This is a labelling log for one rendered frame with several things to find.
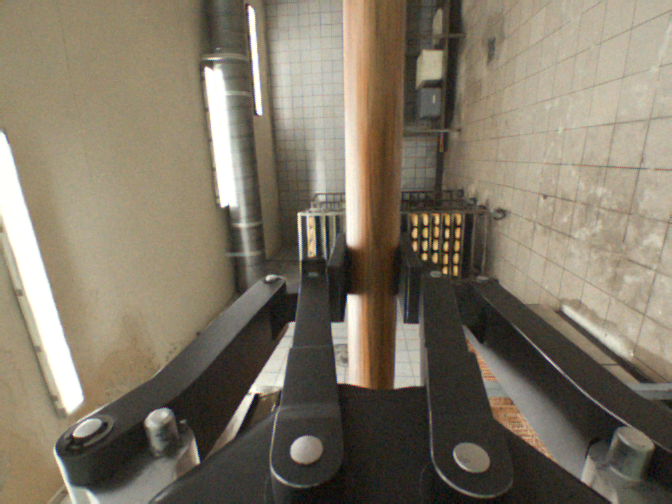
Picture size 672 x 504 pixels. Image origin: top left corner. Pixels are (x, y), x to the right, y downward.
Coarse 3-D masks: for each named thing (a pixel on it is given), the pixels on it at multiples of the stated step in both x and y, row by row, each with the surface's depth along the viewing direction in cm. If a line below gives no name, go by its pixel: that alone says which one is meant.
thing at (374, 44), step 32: (352, 0) 14; (384, 0) 14; (352, 32) 15; (384, 32) 14; (352, 64) 15; (384, 64) 15; (352, 96) 16; (384, 96) 15; (352, 128) 16; (384, 128) 16; (352, 160) 16; (384, 160) 16; (352, 192) 17; (384, 192) 16; (352, 224) 17; (384, 224) 17; (352, 256) 18; (384, 256) 17; (352, 288) 19; (384, 288) 18; (352, 320) 19; (384, 320) 19; (352, 352) 20; (384, 352) 19; (384, 384) 20
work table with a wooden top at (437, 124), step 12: (444, 0) 374; (444, 12) 375; (444, 24) 376; (408, 36) 373; (420, 36) 372; (432, 36) 371; (444, 36) 370; (456, 36) 369; (444, 48) 378; (444, 60) 380; (444, 72) 382; (444, 84) 386; (444, 96) 390; (444, 108) 393; (432, 120) 451; (408, 132) 403; (420, 132) 401; (432, 132) 401
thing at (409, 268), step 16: (400, 240) 19; (400, 256) 17; (416, 256) 16; (400, 272) 17; (416, 272) 15; (400, 288) 17; (416, 288) 15; (400, 304) 17; (416, 304) 15; (416, 320) 16
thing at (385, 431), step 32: (352, 384) 8; (352, 416) 7; (384, 416) 7; (416, 416) 7; (224, 448) 6; (256, 448) 6; (352, 448) 6; (384, 448) 6; (416, 448) 6; (512, 448) 6; (192, 480) 6; (224, 480) 6; (256, 480) 5; (352, 480) 5; (384, 480) 5; (416, 480) 5; (544, 480) 5; (576, 480) 5
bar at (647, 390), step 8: (488, 384) 119; (496, 384) 119; (632, 384) 116; (640, 384) 115; (648, 384) 115; (656, 384) 115; (664, 384) 115; (488, 392) 118; (496, 392) 117; (504, 392) 117; (640, 392) 113; (648, 392) 113; (656, 392) 112; (664, 392) 112
